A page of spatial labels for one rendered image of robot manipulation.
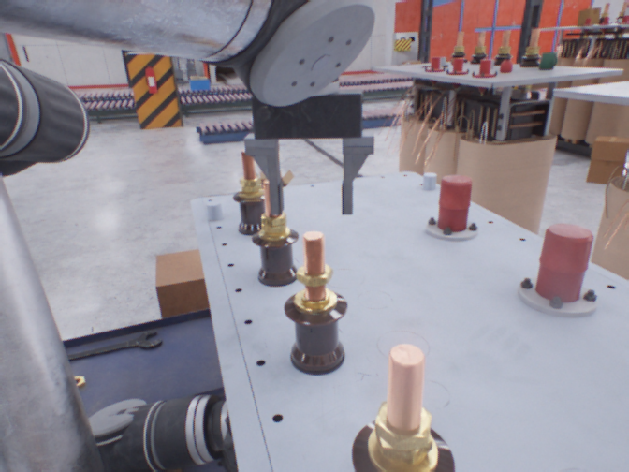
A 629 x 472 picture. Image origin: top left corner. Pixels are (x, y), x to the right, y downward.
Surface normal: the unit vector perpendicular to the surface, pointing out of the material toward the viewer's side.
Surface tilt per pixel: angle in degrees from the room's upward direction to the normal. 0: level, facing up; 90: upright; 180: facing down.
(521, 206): 90
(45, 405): 70
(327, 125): 90
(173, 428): 38
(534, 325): 0
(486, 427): 0
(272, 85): 139
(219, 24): 133
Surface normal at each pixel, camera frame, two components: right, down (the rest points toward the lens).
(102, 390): -0.04, -0.91
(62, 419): 0.87, -0.16
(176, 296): 0.29, 0.38
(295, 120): -0.09, 0.41
